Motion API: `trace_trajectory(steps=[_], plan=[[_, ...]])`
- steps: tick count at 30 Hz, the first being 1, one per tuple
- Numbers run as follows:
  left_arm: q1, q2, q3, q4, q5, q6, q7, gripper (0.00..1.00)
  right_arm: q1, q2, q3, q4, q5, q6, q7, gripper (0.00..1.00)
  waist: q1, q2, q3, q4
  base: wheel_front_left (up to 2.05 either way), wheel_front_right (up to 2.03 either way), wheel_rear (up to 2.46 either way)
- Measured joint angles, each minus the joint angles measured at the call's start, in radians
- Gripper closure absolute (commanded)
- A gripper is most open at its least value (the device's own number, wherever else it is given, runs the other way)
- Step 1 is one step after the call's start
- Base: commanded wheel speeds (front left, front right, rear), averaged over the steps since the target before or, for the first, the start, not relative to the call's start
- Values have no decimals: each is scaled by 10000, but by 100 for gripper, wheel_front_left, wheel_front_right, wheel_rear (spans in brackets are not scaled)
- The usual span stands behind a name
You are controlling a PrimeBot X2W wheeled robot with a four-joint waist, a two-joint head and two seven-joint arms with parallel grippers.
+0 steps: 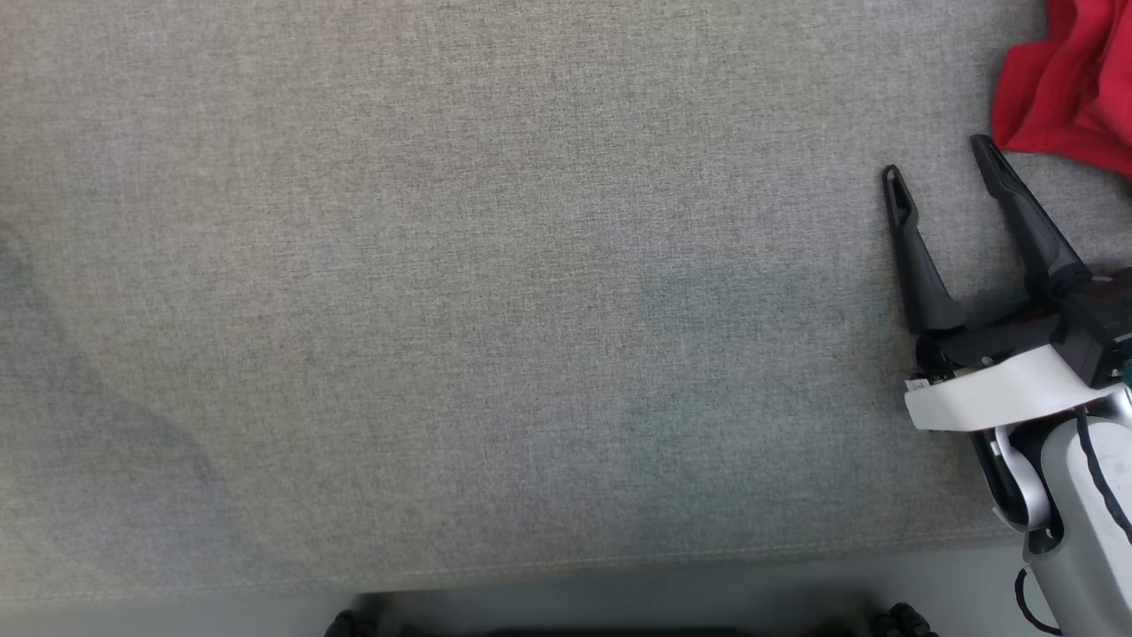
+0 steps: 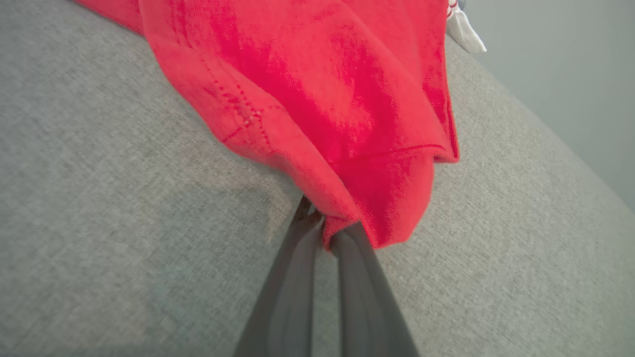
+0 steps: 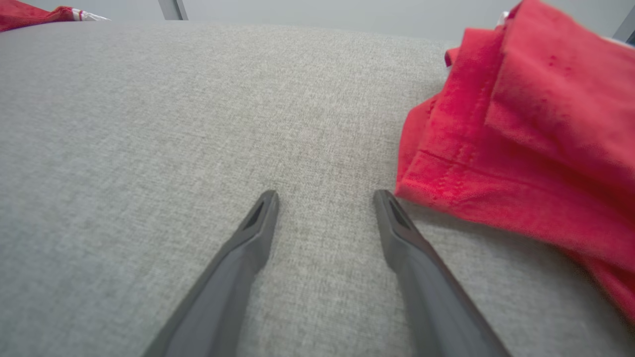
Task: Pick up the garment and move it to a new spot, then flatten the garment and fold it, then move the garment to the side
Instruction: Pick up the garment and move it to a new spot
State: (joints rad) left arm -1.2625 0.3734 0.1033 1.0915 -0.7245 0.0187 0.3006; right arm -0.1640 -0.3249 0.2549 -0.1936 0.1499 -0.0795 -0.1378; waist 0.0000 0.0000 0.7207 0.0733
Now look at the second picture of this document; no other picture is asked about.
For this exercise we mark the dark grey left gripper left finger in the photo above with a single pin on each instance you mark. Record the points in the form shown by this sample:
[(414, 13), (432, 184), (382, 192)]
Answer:
[(290, 297)]

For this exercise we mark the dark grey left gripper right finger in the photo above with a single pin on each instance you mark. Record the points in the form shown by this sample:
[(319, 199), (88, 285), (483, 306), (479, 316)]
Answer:
[(364, 302)]

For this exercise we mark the red shorts white trim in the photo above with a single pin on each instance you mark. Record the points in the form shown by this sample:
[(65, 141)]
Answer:
[(322, 89)]

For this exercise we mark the red jersey white striped sleeves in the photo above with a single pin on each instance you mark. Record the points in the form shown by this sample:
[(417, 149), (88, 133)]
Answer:
[(466, 32)]

